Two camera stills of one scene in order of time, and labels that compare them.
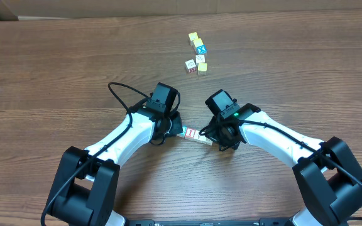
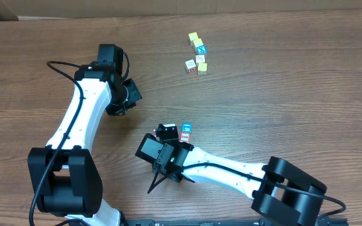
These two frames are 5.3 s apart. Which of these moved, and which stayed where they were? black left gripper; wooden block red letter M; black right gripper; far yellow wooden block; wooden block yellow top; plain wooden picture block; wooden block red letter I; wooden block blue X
Moved: black left gripper; black right gripper; wooden block red letter I
Stayed: plain wooden picture block; far yellow wooden block; wooden block blue X; wooden block red letter M; wooden block yellow top
